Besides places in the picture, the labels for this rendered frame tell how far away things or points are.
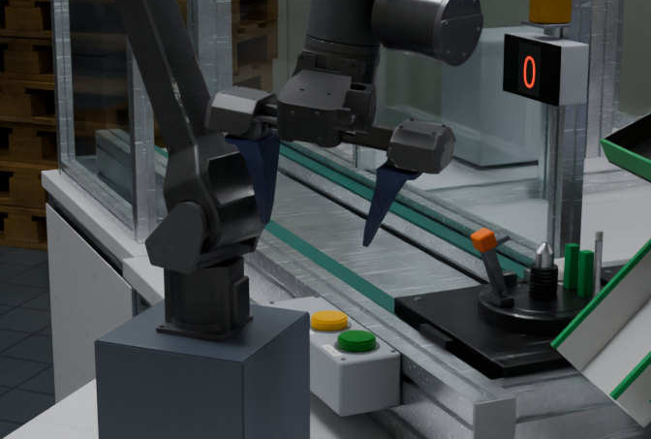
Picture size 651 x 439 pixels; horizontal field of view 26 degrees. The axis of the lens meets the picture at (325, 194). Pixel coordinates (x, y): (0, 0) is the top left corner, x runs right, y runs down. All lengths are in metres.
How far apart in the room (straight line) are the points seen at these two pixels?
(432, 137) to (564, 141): 0.69
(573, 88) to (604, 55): 1.16
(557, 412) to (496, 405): 0.08
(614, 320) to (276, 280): 0.57
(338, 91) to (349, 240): 1.00
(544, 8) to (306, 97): 0.71
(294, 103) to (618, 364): 0.45
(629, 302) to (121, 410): 0.47
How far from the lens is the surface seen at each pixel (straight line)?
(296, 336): 1.24
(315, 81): 1.03
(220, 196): 1.15
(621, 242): 2.25
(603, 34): 2.82
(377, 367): 1.45
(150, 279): 2.04
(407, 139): 1.05
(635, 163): 1.23
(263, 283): 1.80
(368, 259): 1.92
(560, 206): 1.75
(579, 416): 1.41
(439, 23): 0.99
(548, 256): 1.52
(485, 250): 1.48
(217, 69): 2.45
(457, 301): 1.58
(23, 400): 3.95
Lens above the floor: 1.47
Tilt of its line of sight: 14 degrees down
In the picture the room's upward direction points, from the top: straight up
